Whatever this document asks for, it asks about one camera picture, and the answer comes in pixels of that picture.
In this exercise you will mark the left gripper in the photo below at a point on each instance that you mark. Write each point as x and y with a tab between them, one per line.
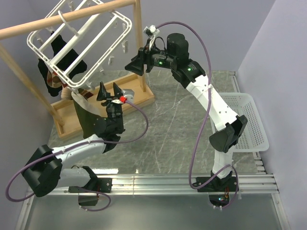
102	95

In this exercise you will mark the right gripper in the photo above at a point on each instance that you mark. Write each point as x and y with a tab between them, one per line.
144	58

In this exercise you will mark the olive green underwear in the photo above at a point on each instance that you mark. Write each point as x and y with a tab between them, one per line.
86	113

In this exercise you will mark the patterned striped underwear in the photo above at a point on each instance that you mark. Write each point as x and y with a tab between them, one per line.
55	85

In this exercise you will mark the white plastic clip hanger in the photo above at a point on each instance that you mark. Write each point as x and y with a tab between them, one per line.
77	37

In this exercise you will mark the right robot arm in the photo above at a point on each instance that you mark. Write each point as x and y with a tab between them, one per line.
193	78

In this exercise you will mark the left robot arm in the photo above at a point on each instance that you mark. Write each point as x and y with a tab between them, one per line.
52	167

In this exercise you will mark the black hanging garment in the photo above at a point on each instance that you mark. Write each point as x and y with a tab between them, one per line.
65	62

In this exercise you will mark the white plastic basket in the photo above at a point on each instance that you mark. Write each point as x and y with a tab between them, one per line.
253	138

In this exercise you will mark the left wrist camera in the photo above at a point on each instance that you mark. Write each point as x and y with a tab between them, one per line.
128	95

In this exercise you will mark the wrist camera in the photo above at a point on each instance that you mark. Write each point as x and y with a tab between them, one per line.
128	95
152	32

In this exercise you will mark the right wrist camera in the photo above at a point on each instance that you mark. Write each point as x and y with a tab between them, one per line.
152	32

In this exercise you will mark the aluminium mounting rail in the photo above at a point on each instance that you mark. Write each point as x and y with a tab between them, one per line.
158	202

